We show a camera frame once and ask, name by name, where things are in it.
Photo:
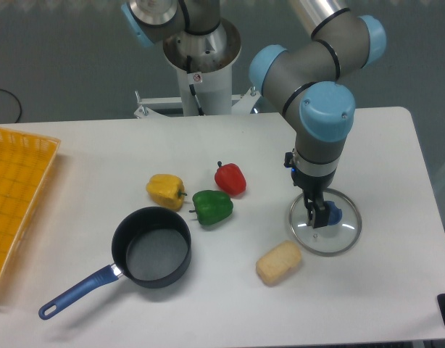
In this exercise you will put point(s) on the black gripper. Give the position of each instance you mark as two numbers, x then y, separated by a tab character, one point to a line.
313	175

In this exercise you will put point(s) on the beige bread loaf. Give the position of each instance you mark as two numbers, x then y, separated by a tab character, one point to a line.
278	262

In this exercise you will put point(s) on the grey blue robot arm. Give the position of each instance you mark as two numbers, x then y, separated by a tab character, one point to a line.
303	86

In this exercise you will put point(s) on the glass pot lid blue knob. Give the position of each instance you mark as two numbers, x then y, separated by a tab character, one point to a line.
341	233

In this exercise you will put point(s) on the red bell pepper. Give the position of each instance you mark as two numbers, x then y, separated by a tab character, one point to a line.
230	179

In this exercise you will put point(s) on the green bell pepper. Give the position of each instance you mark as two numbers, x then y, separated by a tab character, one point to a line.
212	207

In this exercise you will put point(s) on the yellow bell pepper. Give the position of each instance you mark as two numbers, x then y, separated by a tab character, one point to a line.
167	191

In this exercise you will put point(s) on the yellow plastic basket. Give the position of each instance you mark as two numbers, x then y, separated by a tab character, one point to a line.
25	162

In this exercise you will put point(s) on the black saucepan blue handle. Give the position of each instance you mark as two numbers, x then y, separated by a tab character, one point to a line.
151	247

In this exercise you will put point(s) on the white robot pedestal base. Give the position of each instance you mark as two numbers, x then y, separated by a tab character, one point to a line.
203	66

